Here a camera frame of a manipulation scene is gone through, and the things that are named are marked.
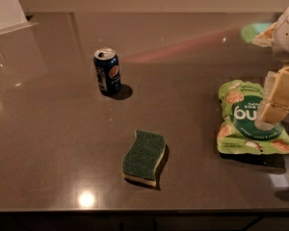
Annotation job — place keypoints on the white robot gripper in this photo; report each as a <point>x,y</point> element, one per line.
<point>287,36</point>

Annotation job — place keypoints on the green and yellow sponge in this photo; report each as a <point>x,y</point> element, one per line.
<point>143,157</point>

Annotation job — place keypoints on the green rice chips bag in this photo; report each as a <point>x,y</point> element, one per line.
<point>238,134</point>

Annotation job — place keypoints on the blue Pepsi soda can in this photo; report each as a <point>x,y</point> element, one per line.
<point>107,70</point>

